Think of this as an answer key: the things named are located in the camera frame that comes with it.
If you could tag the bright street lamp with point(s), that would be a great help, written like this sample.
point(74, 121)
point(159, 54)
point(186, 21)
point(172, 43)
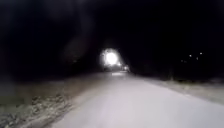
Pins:
point(111, 58)

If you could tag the pale snowy road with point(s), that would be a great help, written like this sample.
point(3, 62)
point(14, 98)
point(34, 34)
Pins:
point(133, 106)

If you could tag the rough snowy verge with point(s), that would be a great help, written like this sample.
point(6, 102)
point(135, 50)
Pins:
point(200, 88)
point(33, 106)

